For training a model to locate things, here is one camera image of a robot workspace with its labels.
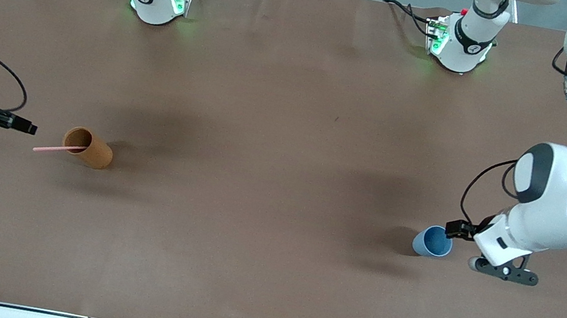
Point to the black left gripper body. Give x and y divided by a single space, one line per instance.
464 229

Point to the blue plastic cup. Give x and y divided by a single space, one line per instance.
432 242

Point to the pink chopstick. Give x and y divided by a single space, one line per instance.
50 149

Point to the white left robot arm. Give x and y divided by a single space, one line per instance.
560 194

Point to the brown cylindrical cup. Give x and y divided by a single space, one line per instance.
92 151

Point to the brown table cover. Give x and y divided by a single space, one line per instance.
289 125

